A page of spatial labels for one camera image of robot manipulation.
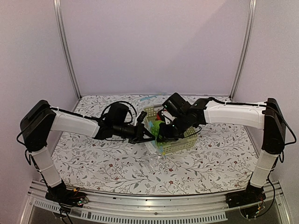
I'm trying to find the floral patterned table mat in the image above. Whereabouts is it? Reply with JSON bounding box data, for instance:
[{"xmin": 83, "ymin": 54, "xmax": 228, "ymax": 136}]
[{"xmin": 48, "ymin": 94, "xmax": 267, "ymax": 196}]

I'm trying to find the right aluminium frame post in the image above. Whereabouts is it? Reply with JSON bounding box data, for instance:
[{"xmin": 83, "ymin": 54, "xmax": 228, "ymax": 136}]
[{"xmin": 229, "ymin": 0, "xmax": 257, "ymax": 99}]

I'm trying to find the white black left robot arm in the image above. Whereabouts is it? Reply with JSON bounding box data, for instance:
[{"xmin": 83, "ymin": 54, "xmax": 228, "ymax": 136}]
[{"xmin": 18, "ymin": 100, "xmax": 155, "ymax": 207}]

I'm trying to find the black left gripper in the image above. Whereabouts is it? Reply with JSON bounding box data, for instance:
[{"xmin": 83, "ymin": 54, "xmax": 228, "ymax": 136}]
[{"xmin": 114, "ymin": 122, "xmax": 156, "ymax": 145}]

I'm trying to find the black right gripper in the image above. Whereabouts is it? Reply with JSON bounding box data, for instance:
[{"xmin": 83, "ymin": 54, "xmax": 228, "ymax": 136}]
[{"xmin": 156, "ymin": 114, "xmax": 189, "ymax": 143}]

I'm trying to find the aluminium frame post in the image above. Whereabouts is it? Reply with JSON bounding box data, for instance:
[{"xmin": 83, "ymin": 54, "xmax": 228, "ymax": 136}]
[
  {"xmin": 53, "ymin": 0, "xmax": 82, "ymax": 99},
  {"xmin": 229, "ymin": 0, "xmax": 257, "ymax": 99}
]

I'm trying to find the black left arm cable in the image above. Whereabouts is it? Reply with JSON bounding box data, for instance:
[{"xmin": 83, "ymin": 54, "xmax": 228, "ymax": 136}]
[{"xmin": 100, "ymin": 100, "xmax": 138, "ymax": 124}]

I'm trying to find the aluminium front rail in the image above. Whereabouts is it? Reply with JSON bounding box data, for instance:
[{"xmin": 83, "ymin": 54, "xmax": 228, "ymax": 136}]
[{"xmin": 20, "ymin": 181, "xmax": 292, "ymax": 224}]

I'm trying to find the green apple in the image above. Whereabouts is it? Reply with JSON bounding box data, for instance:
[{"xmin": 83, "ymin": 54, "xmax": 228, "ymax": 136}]
[{"xmin": 150, "ymin": 120, "xmax": 164, "ymax": 137}]

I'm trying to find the clear blue zip top bag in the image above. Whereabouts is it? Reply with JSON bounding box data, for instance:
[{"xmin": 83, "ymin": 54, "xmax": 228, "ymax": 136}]
[{"xmin": 144, "ymin": 121, "xmax": 166, "ymax": 172}]

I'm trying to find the light green perforated plastic basket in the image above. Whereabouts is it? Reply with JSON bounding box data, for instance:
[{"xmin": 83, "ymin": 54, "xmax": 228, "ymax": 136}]
[{"xmin": 143, "ymin": 105, "xmax": 198, "ymax": 155}]

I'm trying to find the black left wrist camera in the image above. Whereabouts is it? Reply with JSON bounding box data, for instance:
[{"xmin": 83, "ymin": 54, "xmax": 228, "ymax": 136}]
[{"xmin": 136, "ymin": 111, "xmax": 147, "ymax": 123}]

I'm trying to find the spare clear blue zip bag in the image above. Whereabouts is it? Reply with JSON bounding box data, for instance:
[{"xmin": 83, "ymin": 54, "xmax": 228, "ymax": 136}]
[{"xmin": 140, "ymin": 92, "xmax": 167, "ymax": 101}]

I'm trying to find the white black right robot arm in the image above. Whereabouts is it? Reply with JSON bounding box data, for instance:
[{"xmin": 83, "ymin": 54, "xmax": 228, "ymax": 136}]
[{"xmin": 156, "ymin": 93, "xmax": 290, "ymax": 208}]

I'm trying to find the left aluminium frame post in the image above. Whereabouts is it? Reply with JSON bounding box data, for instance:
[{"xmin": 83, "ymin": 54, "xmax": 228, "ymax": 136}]
[{"xmin": 53, "ymin": 0, "xmax": 82, "ymax": 99}]

